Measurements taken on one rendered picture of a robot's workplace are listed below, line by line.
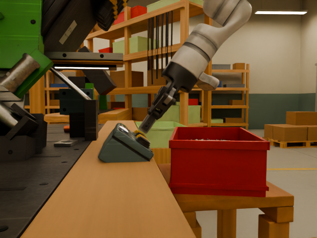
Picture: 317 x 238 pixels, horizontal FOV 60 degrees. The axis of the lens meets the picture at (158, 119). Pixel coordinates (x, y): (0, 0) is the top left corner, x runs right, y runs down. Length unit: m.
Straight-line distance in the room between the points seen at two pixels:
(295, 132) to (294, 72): 4.62
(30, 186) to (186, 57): 0.38
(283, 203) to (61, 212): 0.50
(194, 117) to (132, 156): 2.95
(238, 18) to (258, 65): 9.69
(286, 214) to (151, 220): 0.47
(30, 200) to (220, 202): 0.40
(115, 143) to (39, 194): 0.18
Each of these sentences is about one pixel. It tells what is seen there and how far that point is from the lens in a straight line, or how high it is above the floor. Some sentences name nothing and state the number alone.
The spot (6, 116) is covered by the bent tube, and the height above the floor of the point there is 0.98.
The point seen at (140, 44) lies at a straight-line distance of 3.86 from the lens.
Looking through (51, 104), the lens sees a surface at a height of 0.88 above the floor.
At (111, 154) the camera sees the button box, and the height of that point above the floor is 0.91.
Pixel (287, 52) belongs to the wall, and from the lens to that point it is 10.79.
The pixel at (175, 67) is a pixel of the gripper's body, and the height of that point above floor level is 1.07.
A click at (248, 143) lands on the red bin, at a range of 0.61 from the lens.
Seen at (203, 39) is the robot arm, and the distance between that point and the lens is 0.60.
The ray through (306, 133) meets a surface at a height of 0.30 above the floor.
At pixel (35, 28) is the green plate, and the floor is 1.16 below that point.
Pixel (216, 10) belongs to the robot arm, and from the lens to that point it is 0.64.
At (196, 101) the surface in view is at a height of 0.98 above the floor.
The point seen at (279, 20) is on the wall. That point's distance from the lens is 10.88.
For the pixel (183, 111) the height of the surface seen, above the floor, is 0.89.
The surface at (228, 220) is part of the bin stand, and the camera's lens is 0.97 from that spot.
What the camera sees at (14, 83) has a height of 1.04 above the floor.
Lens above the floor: 1.01
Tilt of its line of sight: 4 degrees down
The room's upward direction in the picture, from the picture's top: straight up
